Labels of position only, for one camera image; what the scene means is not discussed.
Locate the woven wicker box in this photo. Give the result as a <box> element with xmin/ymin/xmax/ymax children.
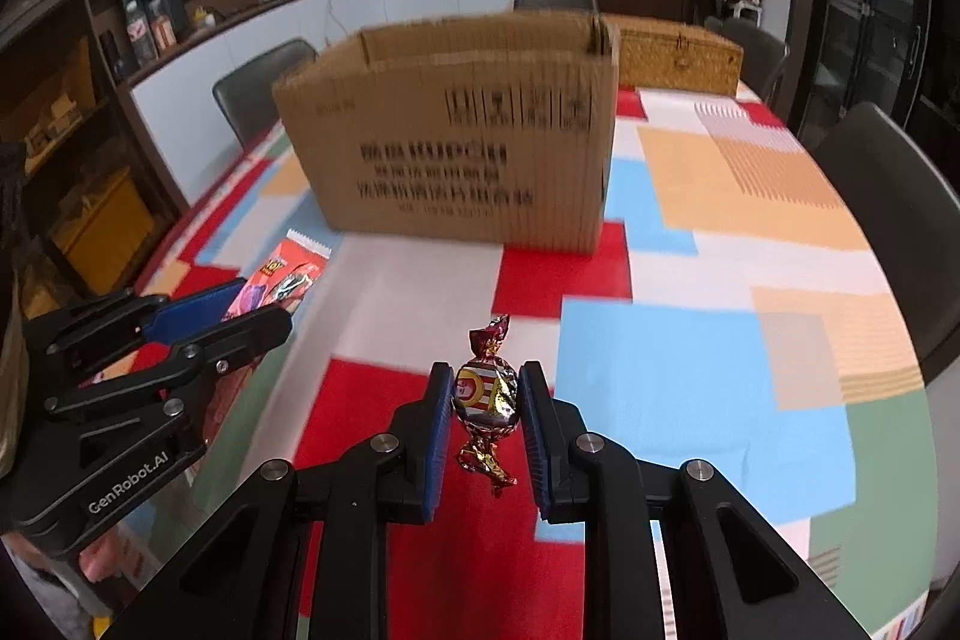
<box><xmin>604</xmin><ymin>14</ymin><xmax>745</xmax><ymax>95</ymax></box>

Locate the brown cardboard box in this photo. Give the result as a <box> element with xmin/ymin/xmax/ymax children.
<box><xmin>271</xmin><ymin>6</ymin><xmax>622</xmax><ymax>257</ymax></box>

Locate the white storage rack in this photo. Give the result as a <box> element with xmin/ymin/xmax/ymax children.
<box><xmin>705</xmin><ymin>0</ymin><xmax>766</xmax><ymax>28</ymax></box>

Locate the colourful patchwork tablecloth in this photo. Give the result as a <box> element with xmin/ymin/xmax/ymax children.
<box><xmin>97</xmin><ymin>77</ymin><xmax>938</xmax><ymax>640</ymax></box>

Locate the person's left hand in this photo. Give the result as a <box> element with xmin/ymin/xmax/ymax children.
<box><xmin>77</xmin><ymin>530</ymin><xmax>134</xmax><ymax>586</ymax></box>

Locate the orange snack packet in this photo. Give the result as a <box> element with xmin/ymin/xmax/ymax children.
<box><xmin>221</xmin><ymin>229</ymin><xmax>333</xmax><ymax>322</ymax></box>

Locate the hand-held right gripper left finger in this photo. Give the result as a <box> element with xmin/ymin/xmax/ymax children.
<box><xmin>97</xmin><ymin>361</ymin><xmax>455</xmax><ymax>640</ymax></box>

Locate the clear water bottle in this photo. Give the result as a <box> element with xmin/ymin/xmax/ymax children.
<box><xmin>124</xmin><ymin>2</ymin><xmax>158</xmax><ymax>60</ymax></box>

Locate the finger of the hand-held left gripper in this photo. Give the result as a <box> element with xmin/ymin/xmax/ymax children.
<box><xmin>45</xmin><ymin>308</ymin><xmax>293</xmax><ymax>420</ymax></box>
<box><xmin>22</xmin><ymin>278</ymin><xmax>245</xmax><ymax>386</ymax></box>

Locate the striped foil candy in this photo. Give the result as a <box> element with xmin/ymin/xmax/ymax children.
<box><xmin>452</xmin><ymin>314</ymin><xmax>520</xmax><ymax>498</ymax></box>

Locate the white cable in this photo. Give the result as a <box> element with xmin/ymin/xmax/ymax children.
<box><xmin>322</xmin><ymin>0</ymin><xmax>357</xmax><ymax>41</ymax></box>

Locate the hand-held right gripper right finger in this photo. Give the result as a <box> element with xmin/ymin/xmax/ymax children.
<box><xmin>519</xmin><ymin>361</ymin><xmax>875</xmax><ymax>640</ymax></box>

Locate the dark glass door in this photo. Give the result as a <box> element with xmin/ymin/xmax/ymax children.
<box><xmin>810</xmin><ymin>0</ymin><xmax>960</xmax><ymax>161</ymax></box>

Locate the red label bottle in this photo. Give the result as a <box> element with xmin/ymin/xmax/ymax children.
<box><xmin>148</xmin><ymin>0</ymin><xmax>181</xmax><ymax>49</ymax></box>

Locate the yellow crate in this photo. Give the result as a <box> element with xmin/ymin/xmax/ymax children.
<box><xmin>49</xmin><ymin>167</ymin><xmax>151</xmax><ymax>292</ymax></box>

